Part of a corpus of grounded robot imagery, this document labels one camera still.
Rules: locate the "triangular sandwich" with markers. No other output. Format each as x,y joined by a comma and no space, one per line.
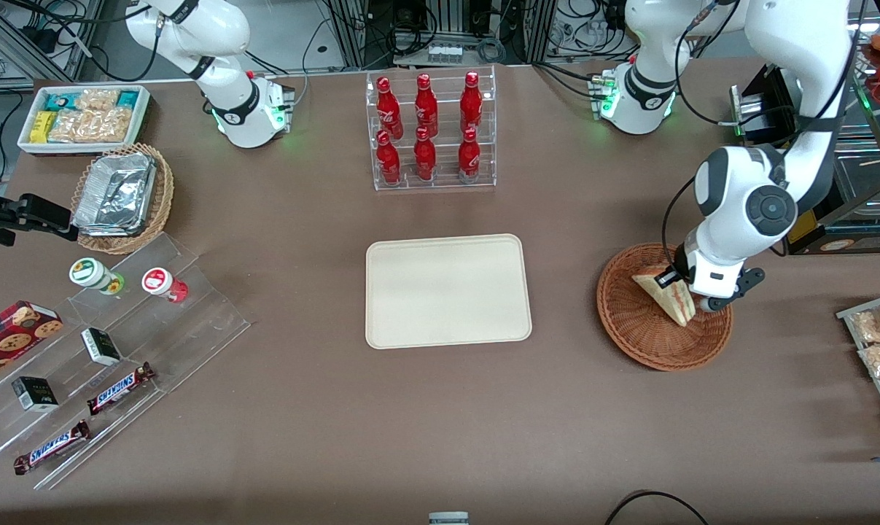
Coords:
666,297

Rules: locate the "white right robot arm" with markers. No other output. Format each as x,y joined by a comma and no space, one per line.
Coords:
221,44

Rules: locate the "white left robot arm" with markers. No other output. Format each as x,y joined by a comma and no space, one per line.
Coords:
731,189

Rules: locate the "brown wicker basket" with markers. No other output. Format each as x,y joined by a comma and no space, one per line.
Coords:
651,343

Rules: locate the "light wicker basket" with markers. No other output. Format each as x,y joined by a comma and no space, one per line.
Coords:
159,208

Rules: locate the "cream plastic serving tray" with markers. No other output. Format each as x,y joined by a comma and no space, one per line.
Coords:
447,292

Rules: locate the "white plastic snack bin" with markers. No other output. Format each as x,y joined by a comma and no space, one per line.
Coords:
28,142

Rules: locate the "stack of foil trays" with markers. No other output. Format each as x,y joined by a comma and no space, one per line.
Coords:
115,193

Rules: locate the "green lid white jar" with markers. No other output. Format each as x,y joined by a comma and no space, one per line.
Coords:
90,274

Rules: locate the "yellow snack packet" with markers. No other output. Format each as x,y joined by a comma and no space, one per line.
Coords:
42,126

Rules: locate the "clear cracker bag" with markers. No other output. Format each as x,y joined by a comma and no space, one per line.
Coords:
97,100
90,125

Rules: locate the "red tartan cookie box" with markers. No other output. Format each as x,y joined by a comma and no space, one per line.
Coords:
9,339

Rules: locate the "teal snack packet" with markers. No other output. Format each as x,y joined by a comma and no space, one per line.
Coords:
127,98
59,100

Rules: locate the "red lid white jar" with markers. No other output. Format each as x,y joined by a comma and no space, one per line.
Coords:
161,283

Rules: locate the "small black carton box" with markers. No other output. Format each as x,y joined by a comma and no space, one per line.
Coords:
35,394
101,347

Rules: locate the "black food warmer machine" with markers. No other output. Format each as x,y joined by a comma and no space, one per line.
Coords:
877,211

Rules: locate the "clear acrylic stepped shelf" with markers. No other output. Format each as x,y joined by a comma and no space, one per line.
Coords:
192,321

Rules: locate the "brown Snickers bar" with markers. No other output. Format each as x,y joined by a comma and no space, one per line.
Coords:
52,446
119,388

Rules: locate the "steel food pan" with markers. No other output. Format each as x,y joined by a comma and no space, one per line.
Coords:
873,179

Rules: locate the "red Coca-Cola bottle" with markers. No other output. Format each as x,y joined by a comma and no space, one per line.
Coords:
424,154
388,159
471,102
426,106
469,154
388,106

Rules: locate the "clear acrylic bottle rack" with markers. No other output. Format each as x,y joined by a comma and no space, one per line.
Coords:
440,182

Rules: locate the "white power strip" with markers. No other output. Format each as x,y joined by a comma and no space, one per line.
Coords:
445,54

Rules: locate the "small grey device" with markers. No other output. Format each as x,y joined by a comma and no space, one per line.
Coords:
448,518

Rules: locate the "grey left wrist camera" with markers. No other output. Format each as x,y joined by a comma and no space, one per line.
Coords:
747,280

